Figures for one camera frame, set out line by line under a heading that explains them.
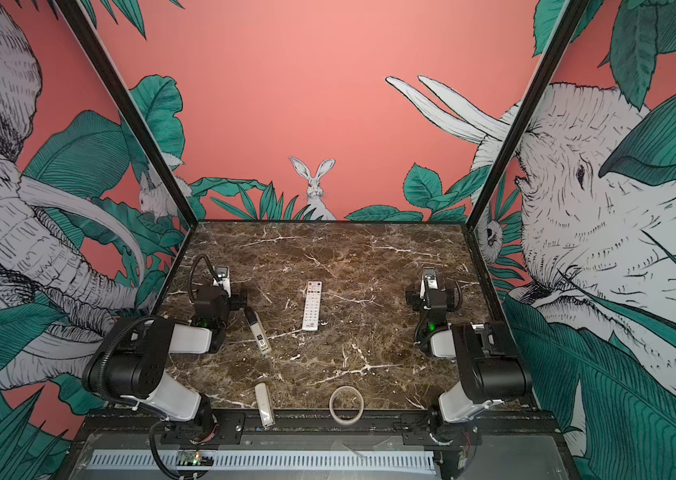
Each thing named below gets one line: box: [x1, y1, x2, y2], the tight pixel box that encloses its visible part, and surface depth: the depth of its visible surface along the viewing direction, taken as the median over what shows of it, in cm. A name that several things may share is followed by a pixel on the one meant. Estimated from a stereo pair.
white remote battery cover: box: [254, 382, 276, 428], surface depth 76 cm
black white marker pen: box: [244, 306, 272, 355], surface depth 89 cm
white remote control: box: [302, 281, 323, 331], surface depth 97 cm
